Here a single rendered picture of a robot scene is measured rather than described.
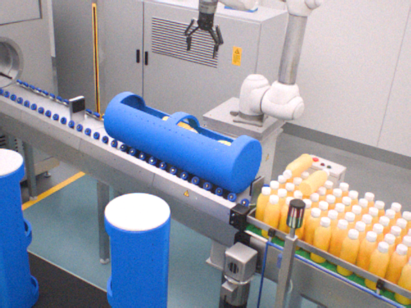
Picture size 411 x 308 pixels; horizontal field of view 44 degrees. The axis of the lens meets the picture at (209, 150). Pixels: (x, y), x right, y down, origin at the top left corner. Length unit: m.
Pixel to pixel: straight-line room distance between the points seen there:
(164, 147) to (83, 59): 2.55
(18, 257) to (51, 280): 0.46
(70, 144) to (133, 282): 1.22
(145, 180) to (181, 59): 1.72
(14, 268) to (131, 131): 0.94
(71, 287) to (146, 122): 1.12
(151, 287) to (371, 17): 3.40
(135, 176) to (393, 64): 2.90
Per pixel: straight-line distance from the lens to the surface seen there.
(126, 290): 2.35
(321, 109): 5.29
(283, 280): 2.17
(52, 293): 3.20
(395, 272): 2.19
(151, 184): 2.80
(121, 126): 2.81
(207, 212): 2.60
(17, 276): 2.94
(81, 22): 4.95
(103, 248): 3.50
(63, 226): 3.97
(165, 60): 4.42
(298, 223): 1.99
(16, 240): 2.81
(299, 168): 2.43
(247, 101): 2.97
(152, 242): 2.19
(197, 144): 2.50
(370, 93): 5.09
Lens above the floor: 2.30
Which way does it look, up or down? 27 degrees down
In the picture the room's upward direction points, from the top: 4 degrees clockwise
